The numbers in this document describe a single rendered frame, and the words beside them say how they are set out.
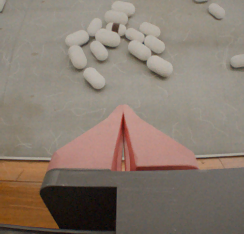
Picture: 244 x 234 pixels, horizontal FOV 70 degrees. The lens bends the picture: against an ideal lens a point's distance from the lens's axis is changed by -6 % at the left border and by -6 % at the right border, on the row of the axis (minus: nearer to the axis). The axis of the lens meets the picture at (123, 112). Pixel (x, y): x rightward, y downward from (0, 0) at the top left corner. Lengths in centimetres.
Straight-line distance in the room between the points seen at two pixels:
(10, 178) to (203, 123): 26
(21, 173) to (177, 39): 29
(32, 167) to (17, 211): 5
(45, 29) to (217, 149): 32
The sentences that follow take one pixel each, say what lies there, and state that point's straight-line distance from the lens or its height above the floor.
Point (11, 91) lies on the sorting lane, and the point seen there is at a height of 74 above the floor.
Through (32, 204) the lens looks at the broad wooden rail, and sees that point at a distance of 24.
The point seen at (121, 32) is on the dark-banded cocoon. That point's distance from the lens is 30.
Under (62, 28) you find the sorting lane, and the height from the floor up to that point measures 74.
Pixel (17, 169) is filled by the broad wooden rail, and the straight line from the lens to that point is 26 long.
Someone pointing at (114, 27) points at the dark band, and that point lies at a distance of 30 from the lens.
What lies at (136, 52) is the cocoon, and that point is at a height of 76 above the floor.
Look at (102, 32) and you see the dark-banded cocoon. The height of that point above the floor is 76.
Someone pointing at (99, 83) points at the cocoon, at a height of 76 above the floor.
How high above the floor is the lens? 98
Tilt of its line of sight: 75 degrees down
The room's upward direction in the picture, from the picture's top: 3 degrees clockwise
